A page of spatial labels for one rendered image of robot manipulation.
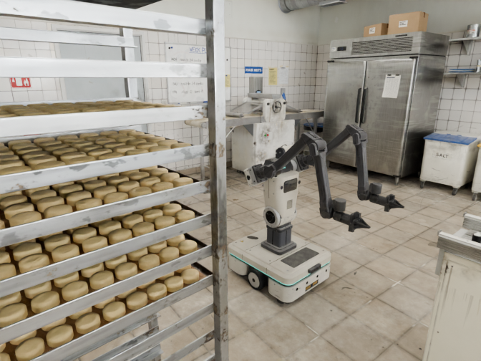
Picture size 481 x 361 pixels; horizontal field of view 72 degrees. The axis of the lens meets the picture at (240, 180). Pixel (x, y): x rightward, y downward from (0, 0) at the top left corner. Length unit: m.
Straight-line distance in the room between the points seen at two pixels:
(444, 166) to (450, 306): 3.66
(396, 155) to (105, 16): 4.70
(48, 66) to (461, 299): 1.53
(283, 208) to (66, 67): 1.90
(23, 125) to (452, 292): 1.51
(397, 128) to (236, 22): 2.93
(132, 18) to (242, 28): 5.18
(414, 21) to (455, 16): 0.75
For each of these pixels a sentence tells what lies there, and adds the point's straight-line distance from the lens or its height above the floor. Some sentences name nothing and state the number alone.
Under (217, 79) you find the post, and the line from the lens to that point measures 0.77.
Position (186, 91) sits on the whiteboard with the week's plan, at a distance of 5.23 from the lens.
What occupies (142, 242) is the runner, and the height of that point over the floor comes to 1.14.
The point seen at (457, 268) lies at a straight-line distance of 1.56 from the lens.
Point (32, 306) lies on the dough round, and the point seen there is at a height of 1.06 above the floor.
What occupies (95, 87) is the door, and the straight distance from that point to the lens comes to 4.80.
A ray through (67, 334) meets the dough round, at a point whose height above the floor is 0.97.
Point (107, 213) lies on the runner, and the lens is 0.72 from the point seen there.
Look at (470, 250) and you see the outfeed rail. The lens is 1.52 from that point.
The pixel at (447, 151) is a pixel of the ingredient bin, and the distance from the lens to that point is 5.12.
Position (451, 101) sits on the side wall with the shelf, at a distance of 5.76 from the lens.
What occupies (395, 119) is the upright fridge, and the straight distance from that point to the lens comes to 5.08.
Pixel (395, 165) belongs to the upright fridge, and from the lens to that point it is 5.14.
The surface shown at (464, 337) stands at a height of 0.51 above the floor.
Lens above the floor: 1.48
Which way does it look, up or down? 17 degrees down
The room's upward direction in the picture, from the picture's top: straight up
